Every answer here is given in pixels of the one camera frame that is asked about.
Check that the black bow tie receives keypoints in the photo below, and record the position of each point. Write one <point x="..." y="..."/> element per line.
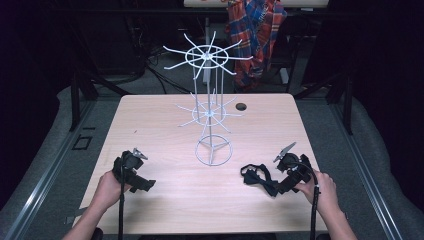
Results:
<point x="258" y="176"/>

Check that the person's left hand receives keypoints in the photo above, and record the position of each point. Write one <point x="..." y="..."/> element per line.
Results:
<point x="110" y="186"/>

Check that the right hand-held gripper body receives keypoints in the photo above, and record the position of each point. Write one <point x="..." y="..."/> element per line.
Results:
<point x="293" y="165"/>

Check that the aluminium floor rail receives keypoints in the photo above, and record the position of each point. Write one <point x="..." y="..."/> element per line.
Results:
<point x="366" y="180"/>
<point x="40" y="186"/>

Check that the plaid cloth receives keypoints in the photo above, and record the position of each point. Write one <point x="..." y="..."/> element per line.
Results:
<point x="255" y="40"/>

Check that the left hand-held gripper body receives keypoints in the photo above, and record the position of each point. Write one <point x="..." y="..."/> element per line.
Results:
<point x="130" y="162"/>

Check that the person's right hand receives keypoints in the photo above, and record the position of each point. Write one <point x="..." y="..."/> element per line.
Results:
<point x="320" y="190"/>

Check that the black metal stand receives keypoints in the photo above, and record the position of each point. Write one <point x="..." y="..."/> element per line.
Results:
<point x="77" y="100"/>
<point x="346" y="103"/>

